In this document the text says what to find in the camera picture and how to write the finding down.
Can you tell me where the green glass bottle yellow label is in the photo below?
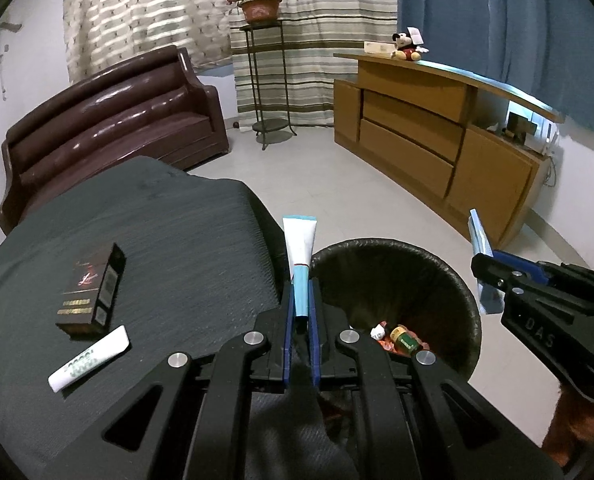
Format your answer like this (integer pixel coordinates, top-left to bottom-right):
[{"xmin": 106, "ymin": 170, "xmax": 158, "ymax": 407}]
[{"xmin": 389, "ymin": 325, "xmax": 425, "ymax": 356}]

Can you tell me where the dark brown leather sofa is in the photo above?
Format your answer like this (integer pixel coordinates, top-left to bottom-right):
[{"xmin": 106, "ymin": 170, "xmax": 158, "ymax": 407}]
[{"xmin": 0, "ymin": 46, "xmax": 230, "ymax": 234}]

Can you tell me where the knotted white paper roll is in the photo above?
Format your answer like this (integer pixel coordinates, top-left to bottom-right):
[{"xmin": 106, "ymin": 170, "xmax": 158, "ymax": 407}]
[{"xmin": 370, "ymin": 324, "xmax": 386, "ymax": 341}]

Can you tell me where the wooden sideboard cabinet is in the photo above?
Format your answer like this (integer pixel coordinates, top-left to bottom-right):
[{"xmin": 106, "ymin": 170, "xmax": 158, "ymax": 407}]
[{"xmin": 334, "ymin": 54, "xmax": 564, "ymax": 248}]

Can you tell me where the small cardboard box on sideboard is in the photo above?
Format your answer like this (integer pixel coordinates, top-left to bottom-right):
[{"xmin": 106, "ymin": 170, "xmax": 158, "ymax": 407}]
[{"xmin": 363, "ymin": 41, "xmax": 397, "ymax": 58}]

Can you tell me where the dark grey tablecloth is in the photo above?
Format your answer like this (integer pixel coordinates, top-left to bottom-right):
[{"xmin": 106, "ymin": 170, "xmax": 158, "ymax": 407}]
[{"xmin": 0, "ymin": 157, "xmax": 287, "ymax": 479}]

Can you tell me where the black metal plant stand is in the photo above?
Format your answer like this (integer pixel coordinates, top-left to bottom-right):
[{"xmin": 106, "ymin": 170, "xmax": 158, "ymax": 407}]
[{"xmin": 240, "ymin": 18, "xmax": 297, "ymax": 151}]

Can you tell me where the white green small tube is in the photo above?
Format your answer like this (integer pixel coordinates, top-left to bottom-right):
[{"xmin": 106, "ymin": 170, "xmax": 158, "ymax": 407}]
[{"xmin": 47, "ymin": 325, "xmax": 130, "ymax": 393}]

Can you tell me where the black wicker trash bin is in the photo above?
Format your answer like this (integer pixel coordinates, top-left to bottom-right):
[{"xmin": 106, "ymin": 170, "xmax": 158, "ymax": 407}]
[{"xmin": 311, "ymin": 238, "xmax": 482, "ymax": 379}]

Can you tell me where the white router on sideboard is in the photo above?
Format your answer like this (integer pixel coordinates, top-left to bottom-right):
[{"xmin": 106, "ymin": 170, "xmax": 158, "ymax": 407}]
[{"xmin": 525, "ymin": 114, "xmax": 559, "ymax": 155}]

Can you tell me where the white blue toothpaste tube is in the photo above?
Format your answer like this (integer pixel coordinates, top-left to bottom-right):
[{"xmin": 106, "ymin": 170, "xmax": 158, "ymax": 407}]
[{"xmin": 283, "ymin": 216, "xmax": 318, "ymax": 318}]

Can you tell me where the Mickey Mouse plush toy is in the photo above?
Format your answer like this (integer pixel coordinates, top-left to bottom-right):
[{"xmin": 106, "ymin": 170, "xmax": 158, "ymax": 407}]
[{"xmin": 390, "ymin": 27, "xmax": 429, "ymax": 62}]

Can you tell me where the dark cigarette carton box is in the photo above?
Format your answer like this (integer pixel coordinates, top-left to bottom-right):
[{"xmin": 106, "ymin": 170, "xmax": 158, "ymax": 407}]
[{"xmin": 55, "ymin": 243, "xmax": 126, "ymax": 337}]

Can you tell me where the patterned sheer curtain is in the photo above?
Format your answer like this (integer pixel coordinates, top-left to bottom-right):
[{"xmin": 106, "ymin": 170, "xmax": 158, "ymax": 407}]
[{"xmin": 64, "ymin": 0, "xmax": 231, "ymax": 84}]

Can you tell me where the striped beige curtain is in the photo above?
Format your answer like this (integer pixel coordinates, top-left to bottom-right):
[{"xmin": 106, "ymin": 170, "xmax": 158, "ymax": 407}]
[{"xmin": 230, "ymin": 0, "xmax": 398, "ymax": 127}]

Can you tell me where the orange plastic bag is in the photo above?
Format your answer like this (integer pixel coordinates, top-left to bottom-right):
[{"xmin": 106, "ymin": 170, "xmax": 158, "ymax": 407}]
[{"xmin": 377, "ymin": 321, "xmax": 429, "ymax": 358}]

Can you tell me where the blue curtain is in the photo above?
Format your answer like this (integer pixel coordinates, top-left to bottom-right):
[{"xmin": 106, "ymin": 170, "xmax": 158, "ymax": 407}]
[{"xmin": 398, "ymin": 0, "xmax": 594, "ymax": 132}]

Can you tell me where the light blue toothpaste box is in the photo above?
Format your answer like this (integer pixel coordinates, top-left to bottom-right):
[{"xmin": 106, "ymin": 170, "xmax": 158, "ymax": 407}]
[{"xmin": 467, "ymin": 208, "xmax": 505, "ymax": 316}]

